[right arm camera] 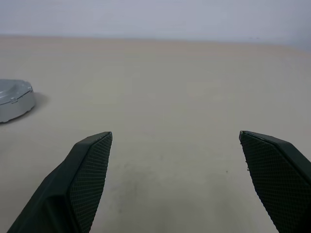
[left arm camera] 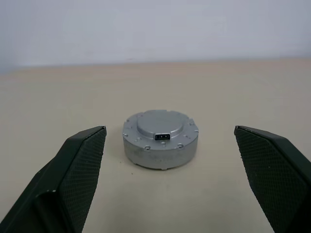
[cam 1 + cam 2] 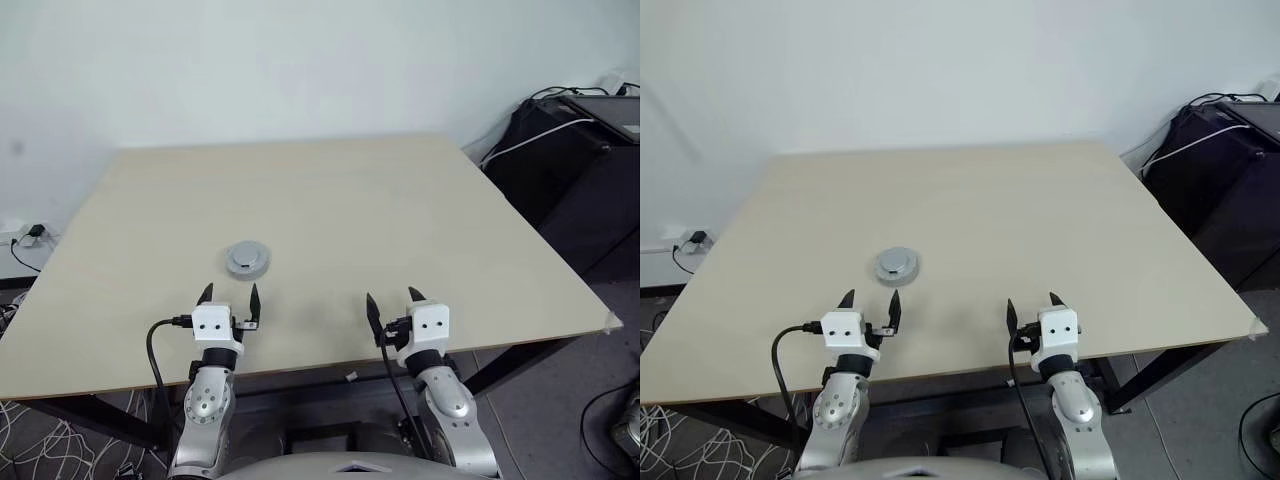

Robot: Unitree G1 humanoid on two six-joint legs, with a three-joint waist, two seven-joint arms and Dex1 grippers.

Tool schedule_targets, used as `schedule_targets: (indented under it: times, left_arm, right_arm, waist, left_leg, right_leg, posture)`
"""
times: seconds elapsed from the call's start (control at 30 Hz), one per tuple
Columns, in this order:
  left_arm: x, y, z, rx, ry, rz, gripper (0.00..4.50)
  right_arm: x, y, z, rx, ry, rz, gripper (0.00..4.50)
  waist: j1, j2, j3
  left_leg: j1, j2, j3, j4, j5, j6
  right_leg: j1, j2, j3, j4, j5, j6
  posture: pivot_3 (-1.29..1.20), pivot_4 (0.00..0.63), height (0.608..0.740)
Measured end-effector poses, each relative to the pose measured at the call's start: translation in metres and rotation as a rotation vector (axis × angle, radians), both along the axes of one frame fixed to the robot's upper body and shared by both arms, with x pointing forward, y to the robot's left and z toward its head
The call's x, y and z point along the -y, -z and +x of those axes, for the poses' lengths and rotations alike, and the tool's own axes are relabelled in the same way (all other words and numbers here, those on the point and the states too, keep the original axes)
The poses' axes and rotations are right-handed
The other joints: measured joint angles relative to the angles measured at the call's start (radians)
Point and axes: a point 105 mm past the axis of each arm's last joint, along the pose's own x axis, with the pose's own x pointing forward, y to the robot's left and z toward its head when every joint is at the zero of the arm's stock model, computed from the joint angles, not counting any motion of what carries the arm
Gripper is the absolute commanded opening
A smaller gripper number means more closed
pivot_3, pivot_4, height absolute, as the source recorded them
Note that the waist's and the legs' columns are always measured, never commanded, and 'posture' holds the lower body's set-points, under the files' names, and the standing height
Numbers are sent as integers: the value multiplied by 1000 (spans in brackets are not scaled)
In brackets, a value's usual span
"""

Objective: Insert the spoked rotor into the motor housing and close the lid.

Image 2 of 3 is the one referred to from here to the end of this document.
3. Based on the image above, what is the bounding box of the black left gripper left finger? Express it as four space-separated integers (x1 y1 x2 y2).
0 125 108 233

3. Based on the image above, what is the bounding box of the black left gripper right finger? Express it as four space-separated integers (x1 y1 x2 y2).
233 125 311 233

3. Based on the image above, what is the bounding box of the grey motor housing with stator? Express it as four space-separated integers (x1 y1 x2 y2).
122 135 199 171

